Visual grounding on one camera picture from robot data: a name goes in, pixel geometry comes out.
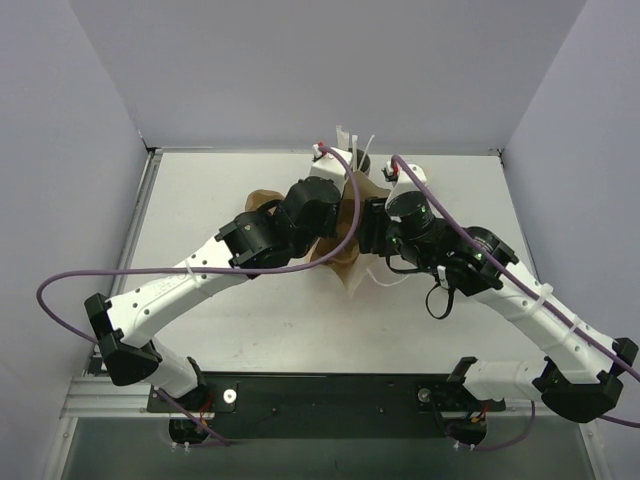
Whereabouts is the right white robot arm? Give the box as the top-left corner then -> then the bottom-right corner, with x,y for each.
357,191 -> 638,423

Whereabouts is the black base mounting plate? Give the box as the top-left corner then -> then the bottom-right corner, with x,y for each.
147,372 -> 506,440

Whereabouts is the brown paper bag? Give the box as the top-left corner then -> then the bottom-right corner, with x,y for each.
305,172 -> 407,297

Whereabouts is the grey cylindrical straw holder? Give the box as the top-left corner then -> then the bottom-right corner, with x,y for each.
349,148 -> 371,176

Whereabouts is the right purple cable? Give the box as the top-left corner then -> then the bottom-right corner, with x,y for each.
389,153 -> 640,451

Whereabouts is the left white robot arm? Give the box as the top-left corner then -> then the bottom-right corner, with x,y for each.
84,176 -> 344,412

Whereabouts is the aluminium rail frame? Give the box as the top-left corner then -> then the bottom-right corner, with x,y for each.
60,369 -> 598,420

